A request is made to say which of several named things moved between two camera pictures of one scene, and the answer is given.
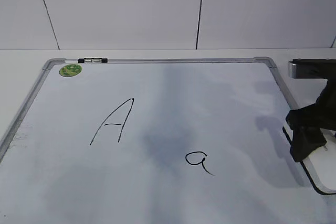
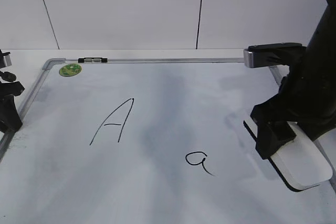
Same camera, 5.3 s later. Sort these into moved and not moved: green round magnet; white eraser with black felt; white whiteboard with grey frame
Moved: white eraser with black felt
Not moved: white whiteboard with grey frame; green round magnet
